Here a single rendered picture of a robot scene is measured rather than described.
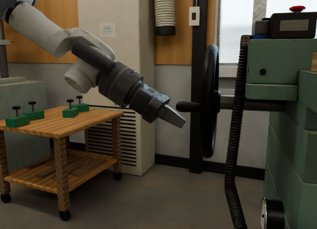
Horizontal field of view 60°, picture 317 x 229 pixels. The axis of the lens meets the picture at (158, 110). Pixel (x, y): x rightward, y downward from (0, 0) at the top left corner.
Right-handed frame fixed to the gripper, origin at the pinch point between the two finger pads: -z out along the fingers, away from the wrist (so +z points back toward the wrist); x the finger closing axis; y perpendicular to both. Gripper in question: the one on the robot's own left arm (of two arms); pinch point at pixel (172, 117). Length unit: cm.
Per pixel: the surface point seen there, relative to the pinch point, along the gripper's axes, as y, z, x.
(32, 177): -102, 60, -80
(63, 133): -56, 49, -65
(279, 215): 0.3, -23.6, 17.3
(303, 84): 19.9, -17.4, 6.4
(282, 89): 17.4, -15.6, 3.0
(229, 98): 9.5, -9.0, -9.4
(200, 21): 34, 28, -146
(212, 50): 17.3, 0.6, -4.0
